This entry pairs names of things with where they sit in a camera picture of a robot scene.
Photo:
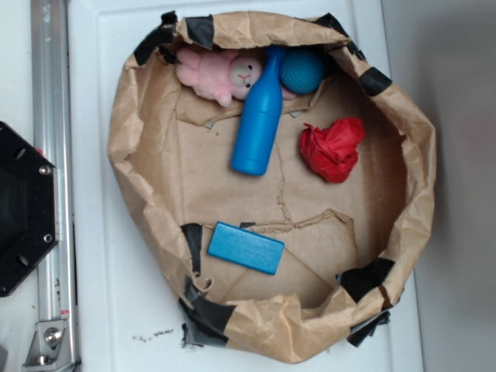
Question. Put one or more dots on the blue wooden block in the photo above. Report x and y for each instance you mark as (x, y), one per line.
(246, 248)

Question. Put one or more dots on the blue wooden bottle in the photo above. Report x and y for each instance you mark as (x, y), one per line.
(260, 118)

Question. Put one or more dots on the red crumpled paper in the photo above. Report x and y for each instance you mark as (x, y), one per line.
(332, 152)

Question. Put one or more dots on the pink plush sheep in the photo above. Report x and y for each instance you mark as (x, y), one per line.
(227, 74)

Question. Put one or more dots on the blue textured ball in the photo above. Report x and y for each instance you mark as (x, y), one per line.
(302, 71)

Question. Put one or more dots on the black octagonal mounting plate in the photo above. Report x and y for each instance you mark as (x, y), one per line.
(28, 214)

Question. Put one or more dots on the brown paper bag enclosure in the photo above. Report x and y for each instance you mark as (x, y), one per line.
(348, 247)

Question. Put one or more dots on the aluminium extrusion rail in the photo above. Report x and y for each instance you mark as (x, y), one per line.
(57, 284)

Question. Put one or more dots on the metal corner bracket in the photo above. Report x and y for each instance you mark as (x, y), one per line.
(49, 349)

